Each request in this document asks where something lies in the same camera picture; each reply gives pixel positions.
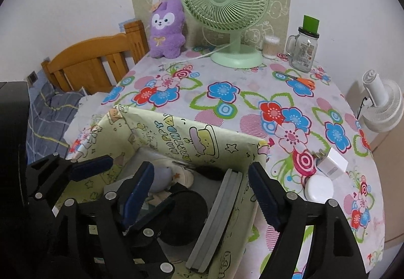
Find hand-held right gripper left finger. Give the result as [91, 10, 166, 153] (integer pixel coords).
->
[41, 162, 155, 279]

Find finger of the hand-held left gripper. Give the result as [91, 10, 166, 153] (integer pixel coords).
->
[27, 154, 114, 201]
[126, 201, 176, 279]

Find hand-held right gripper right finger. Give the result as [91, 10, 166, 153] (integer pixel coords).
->
[248, 162, 369, 279]

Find lavender round gadget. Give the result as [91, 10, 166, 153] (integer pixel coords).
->
[148, 165, 174, 193]

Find black round disc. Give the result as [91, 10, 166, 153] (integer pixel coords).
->
[151, 190, 209, 246]

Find grey slab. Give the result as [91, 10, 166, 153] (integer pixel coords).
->
[186, 168, 243, 271]

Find black car key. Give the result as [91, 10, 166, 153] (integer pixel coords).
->
[196, 166, 223, 181]

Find yellow cartoon print box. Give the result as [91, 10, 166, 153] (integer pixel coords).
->
[52, 104, 270, 279]

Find blue plaid bedding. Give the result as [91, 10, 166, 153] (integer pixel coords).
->
[25, 81, 87, 166]

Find white oval case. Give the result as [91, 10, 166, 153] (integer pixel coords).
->
[305, 175, 334, 202]

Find white cube charger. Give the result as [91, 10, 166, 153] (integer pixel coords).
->
[314, 148, 348, 178]

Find floral tablecloth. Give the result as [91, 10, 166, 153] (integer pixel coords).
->
[65, 45, 387, 279]

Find wooden bed headboard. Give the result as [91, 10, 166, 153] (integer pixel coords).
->
[41, 20, 149, 95]

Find glass jar mug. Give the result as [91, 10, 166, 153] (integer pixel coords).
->
[286, 26, 320, 73]

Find clear cotton swab container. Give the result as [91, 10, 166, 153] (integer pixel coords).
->
[263, 35, 281, 60]

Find purple plush toy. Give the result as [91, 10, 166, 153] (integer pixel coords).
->
[148, 0, 186, 59]

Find white standing fan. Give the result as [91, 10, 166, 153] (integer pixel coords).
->
[357, 69, 404, 132]

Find green plastic cup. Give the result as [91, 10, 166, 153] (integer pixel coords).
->
[302, 14, 320, 34]

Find orange handled scissors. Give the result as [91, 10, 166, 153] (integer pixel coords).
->
[275, 71, 316, 90]

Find black fan power cable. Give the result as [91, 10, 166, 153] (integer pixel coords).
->
[357, 96, 371, 120]

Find white fan power cable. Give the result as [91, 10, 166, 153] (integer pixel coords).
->
[162, 43, 229, 66]

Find beige patterned wall sheet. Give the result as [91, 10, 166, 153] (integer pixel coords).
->
[130, 0, 292, 55]

